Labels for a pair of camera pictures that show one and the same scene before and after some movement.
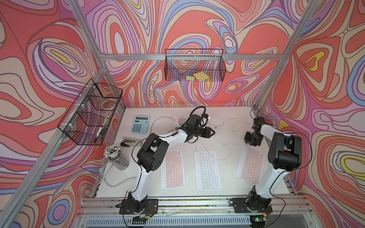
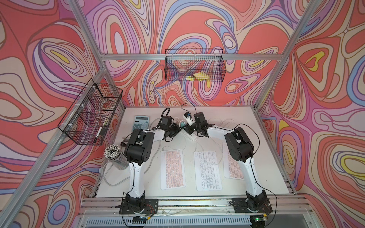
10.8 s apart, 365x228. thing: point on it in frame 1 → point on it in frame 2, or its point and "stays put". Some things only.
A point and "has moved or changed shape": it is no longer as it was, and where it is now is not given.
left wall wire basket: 89,117 stays put
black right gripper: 247,139 → 187,129
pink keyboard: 172,171 stays put
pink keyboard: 250,167 has moved or changed shape
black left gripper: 206,131 → 177,129
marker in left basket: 97,136 stays put
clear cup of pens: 113,153 stays put
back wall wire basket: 195,65 stays put
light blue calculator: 140,124 stays put
